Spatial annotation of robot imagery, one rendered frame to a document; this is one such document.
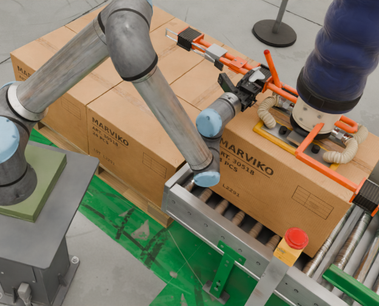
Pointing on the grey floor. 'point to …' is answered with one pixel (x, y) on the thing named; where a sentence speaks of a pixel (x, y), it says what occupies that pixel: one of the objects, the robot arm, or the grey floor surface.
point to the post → (273, 273)
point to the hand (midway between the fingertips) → (255, 74)
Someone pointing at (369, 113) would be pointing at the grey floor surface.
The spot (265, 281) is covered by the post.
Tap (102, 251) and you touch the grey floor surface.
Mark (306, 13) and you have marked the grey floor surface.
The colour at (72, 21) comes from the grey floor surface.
